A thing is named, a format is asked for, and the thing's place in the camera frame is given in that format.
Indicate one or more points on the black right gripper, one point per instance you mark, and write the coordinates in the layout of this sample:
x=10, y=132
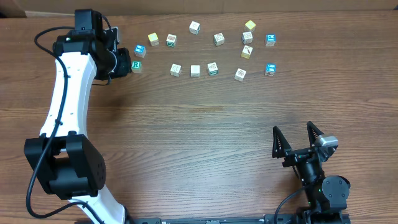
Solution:
x=280, y=150

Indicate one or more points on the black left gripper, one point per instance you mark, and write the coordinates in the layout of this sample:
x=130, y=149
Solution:
x=125, y=66

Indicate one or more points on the blue T umbrella block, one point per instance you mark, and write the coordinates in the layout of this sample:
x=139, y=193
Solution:
x=270, y=69

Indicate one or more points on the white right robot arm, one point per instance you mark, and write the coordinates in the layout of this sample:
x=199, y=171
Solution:
x=326, y=195

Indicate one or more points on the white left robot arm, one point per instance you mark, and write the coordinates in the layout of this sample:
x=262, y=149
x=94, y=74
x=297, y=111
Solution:
x=62, y=158

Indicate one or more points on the green R letter block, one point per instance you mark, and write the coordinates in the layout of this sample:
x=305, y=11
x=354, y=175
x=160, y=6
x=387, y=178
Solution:
x=136, y=66

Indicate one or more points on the blue top block left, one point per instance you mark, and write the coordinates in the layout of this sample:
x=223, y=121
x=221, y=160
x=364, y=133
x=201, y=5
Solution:
x=140, y=51

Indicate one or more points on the yellow top block left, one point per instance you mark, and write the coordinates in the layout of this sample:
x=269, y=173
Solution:
x=153, y=39

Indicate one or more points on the white block lower left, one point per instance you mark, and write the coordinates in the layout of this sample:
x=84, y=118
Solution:
x=175, y=70

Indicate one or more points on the green B picture block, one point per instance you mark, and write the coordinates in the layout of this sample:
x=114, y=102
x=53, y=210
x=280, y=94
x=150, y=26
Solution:
x=171, y=40

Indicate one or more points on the plain white wooden block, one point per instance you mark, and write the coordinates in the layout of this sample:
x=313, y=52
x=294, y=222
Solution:
x=195, y=71

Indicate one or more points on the white butterfly block top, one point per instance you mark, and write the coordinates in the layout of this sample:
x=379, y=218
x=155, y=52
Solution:
x=194, y=27

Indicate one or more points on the white picture block lower right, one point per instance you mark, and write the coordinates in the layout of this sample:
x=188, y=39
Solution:
x=240, y=74

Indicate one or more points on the white picture block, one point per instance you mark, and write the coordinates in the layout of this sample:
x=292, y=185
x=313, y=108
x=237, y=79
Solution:
x=218, y=39
x=247, y=37
x=240, y=74

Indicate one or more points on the green edged picture block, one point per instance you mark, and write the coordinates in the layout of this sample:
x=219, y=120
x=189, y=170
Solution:
x=212, y=69

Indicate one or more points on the white picture block centre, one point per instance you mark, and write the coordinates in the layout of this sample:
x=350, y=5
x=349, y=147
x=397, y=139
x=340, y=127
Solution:
x=218, y=39

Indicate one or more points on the yellow block red picture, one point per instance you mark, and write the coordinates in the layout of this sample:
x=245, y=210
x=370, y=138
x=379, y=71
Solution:
x=246, y=52

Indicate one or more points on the blue P letter block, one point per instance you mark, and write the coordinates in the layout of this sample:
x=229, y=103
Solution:
x=270, y=40

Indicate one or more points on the yellow top block right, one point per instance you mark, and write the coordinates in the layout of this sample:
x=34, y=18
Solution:
x=249, y=26

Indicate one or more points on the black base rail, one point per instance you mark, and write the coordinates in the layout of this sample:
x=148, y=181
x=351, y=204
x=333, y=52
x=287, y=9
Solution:
x=211, y=221

